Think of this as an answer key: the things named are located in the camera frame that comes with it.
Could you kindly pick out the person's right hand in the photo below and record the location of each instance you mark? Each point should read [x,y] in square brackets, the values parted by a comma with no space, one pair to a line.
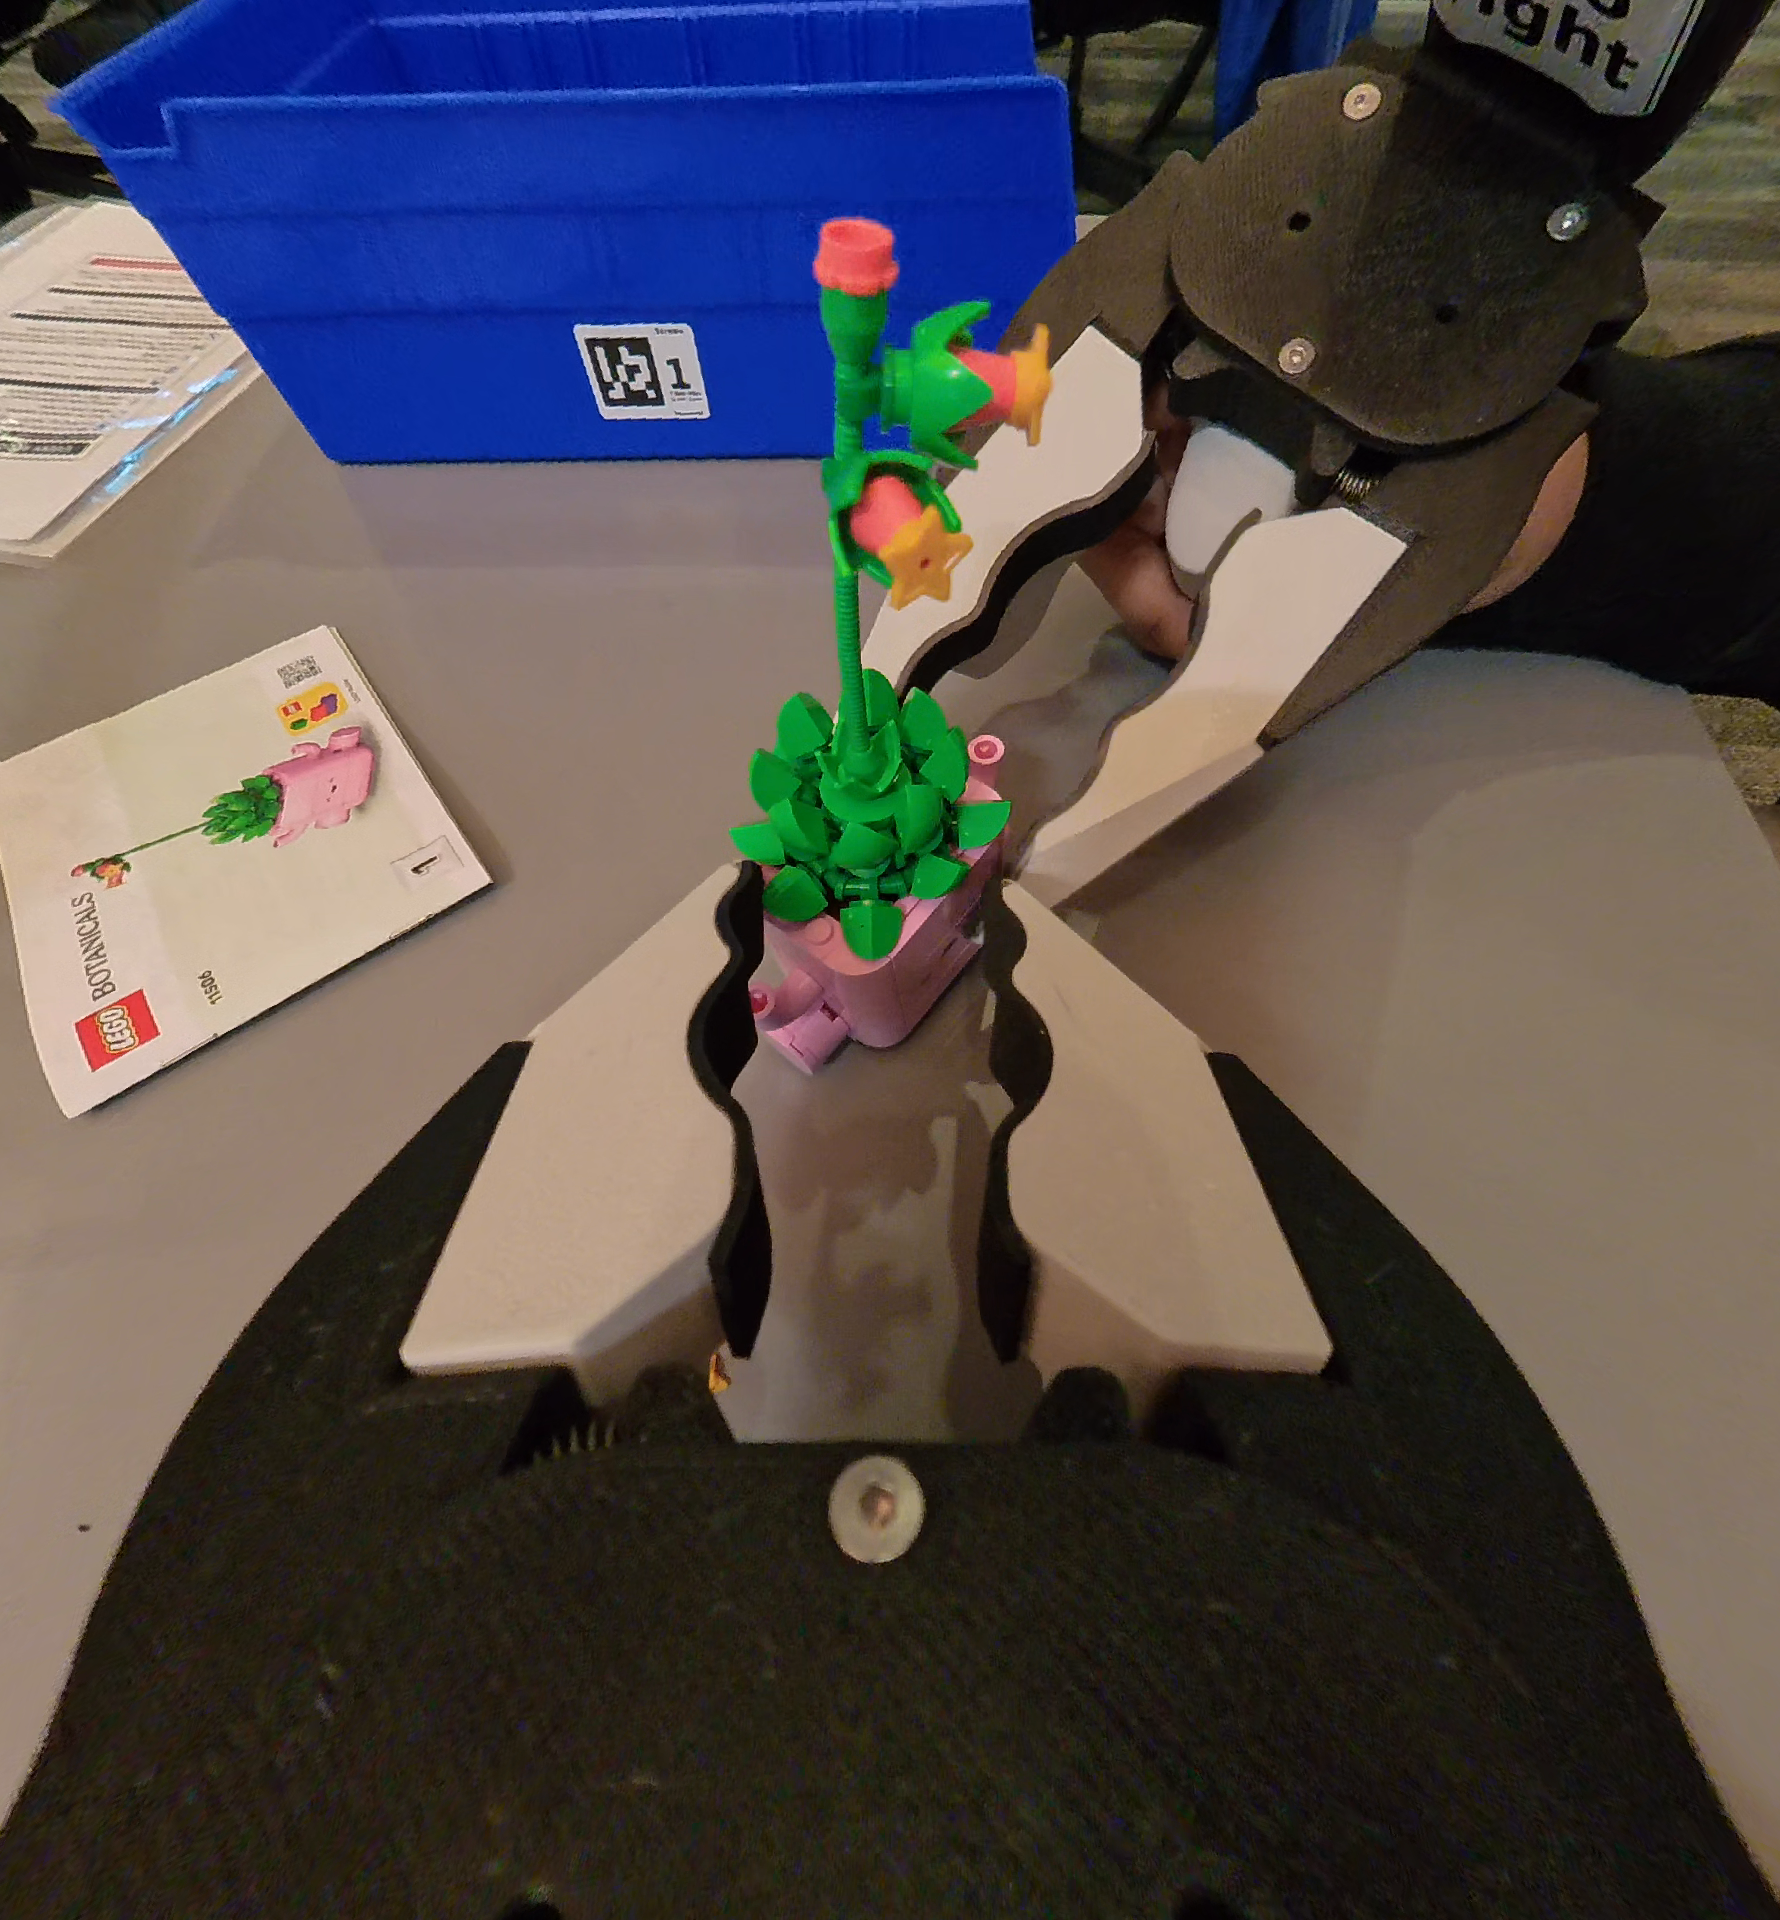
[1144,586]

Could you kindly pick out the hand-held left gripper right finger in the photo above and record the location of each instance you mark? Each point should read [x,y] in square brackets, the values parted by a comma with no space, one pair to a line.
[1175,1215]

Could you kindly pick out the green toy brick plant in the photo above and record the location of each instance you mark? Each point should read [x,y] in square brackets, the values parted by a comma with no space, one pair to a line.
[868,812]

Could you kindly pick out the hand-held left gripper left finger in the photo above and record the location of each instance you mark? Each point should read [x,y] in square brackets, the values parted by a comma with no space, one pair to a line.
[560,1201]

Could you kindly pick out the blue fabric cover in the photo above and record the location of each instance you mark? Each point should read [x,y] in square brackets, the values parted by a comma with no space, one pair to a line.
[1280,61]

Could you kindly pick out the printed paper in acrylic holder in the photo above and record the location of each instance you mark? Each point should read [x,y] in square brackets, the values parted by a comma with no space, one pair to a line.
[66,377]

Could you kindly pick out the pink toy brick pot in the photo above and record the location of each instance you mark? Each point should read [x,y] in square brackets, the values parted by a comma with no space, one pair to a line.
[890,990]

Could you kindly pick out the person's right forearm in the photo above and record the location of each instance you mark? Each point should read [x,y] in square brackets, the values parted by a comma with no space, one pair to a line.
[1730,510]

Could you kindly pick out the toy brick instruction booklet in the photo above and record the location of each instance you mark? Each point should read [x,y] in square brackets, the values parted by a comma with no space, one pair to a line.
[230,929]

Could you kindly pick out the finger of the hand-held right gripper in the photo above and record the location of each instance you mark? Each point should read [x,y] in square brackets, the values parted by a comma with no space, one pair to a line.
[1280,631]
[1055,451]

